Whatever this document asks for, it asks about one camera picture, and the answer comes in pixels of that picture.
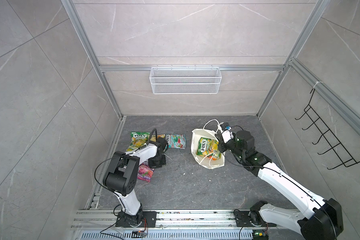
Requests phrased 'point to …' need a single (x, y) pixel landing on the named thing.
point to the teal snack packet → (176, 141)
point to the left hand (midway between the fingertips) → (159, 162)
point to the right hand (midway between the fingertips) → (216, 132)
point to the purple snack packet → (144, 172)
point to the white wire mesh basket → (182, 80)
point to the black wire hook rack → (347, 159)
